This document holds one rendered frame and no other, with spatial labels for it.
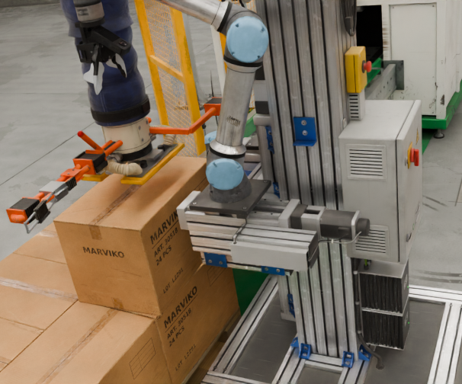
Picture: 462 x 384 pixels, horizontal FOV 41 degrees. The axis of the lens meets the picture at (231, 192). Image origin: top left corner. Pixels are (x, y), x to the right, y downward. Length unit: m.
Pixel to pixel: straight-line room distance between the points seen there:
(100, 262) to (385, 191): 1.12
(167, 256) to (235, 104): 0.82
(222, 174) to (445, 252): 1.97
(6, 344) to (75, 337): 0.28
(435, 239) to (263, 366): 1.50
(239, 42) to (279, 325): 1.47
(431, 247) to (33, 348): 2.21
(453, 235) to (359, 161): 1.82
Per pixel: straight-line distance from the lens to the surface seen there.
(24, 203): 2.08
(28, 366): 2.48
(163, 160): 2.46
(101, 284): 2.56
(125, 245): 2.35
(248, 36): 1.79
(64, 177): 2.23
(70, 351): 2.47
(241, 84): 1.85
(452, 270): 3.51
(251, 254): 2.05
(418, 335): 2.78
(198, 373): 2.98
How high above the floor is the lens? 2.04
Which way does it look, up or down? 27 degrees down
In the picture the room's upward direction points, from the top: 10 degrees counter-clockwise
